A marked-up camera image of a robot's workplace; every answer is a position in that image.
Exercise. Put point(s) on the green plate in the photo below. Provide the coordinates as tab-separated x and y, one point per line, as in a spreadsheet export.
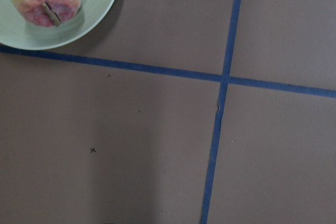
18	33

